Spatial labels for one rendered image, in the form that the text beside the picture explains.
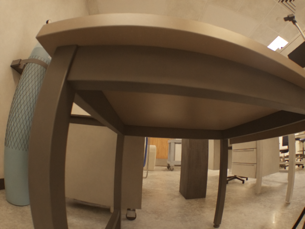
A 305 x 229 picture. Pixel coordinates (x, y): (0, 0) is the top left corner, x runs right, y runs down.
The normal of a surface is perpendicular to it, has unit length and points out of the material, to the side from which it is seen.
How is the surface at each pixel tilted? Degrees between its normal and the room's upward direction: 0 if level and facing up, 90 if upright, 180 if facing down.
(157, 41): 180
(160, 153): 90
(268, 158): 90
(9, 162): 90
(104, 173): 90
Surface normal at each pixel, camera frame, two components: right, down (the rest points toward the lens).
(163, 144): 0.07, -0.26
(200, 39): -0.05, 0.97
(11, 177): 0.58, -0.18
